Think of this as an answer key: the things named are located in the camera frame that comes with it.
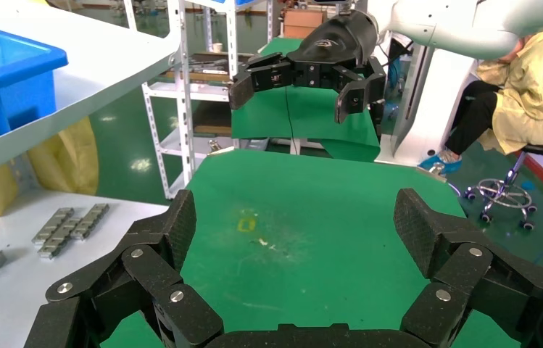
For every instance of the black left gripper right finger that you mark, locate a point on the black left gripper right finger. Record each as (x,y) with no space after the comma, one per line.
(463,269)

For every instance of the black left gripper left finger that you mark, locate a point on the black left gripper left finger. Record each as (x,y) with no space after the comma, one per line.
(151,274)

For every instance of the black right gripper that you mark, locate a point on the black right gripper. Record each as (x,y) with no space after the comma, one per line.
(338,43)

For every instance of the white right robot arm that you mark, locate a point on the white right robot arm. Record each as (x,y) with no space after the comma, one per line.
(468,29)

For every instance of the brown cardboard box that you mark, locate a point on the brown cardboard box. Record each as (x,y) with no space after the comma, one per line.
(304,23)

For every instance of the silver ribbed metal strip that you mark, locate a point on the silver ribbed metal strip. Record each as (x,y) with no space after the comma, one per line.
(89,222)
(52,225)
(60,238)

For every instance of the small white cup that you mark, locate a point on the small white cup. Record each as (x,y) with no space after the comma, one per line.
(217,47)

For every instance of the silver metal binder clip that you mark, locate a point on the silver metal binder clip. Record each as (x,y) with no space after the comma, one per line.
(433,172)
(220,150)

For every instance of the dark tray with tools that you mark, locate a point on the dark tray with tools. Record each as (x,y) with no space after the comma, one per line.
(211,63)

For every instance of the white robot torso column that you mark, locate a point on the white robot torso column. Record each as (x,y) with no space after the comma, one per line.
(429,105)

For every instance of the white perforated storage rack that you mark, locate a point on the white perforated storage rack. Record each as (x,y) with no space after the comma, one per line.
(170,90)

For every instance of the yellow plastic bag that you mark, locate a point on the yellow plastic bag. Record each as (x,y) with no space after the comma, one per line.
(64,158)

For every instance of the green cloth mat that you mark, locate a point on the green cloth mat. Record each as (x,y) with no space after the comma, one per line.
(300,249)

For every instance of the person in yellow coat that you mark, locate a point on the person in yellow coat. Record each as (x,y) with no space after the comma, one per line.
(530,96)

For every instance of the white metal shelf rack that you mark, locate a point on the white metal shelf rack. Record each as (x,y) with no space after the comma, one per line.
(108,57)

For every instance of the blue plastic bin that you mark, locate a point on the blue plastic bin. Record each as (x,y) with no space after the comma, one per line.
(7,62)

